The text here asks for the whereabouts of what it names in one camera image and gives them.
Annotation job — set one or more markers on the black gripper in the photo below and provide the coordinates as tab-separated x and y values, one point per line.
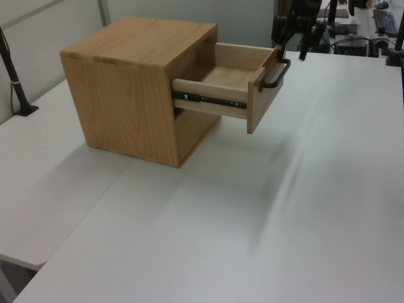
304	14

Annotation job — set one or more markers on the wooden drawer cabinet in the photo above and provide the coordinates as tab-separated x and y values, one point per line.
126	104

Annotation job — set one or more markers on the black thin stand pole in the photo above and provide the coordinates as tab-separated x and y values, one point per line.
332	11

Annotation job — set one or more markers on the black computer box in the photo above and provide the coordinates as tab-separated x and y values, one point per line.
351	46

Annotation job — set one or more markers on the dark computer mouse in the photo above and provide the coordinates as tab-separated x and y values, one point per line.
382	5

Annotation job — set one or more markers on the black keyboard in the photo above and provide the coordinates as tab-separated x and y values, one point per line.
386	20

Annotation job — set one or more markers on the black clamp stand pole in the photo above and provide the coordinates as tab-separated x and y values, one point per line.
398	38

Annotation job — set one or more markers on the grey partition post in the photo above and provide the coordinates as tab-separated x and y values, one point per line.
102	12

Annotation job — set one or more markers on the black camera stand pole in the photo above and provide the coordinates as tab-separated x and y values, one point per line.
14	79

